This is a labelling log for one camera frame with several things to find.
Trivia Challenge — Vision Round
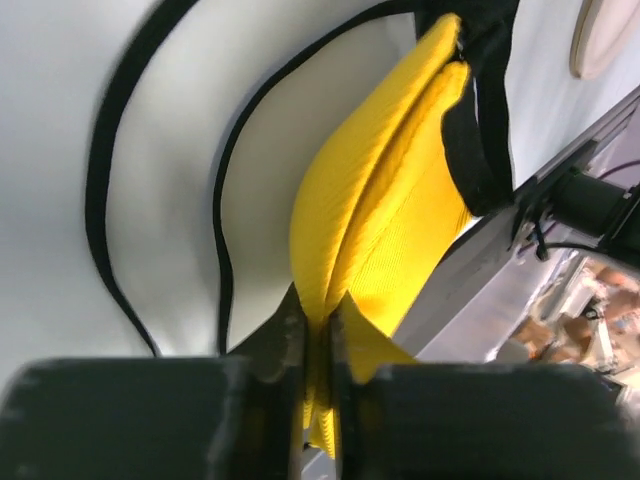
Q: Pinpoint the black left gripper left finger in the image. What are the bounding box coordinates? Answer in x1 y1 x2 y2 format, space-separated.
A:
1 289 307 479

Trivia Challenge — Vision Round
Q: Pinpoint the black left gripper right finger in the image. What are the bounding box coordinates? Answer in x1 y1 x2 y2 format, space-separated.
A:
329 297 639 479

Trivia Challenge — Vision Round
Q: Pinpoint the yellow bra with black straps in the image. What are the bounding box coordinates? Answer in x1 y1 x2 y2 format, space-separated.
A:
85 0 521 459

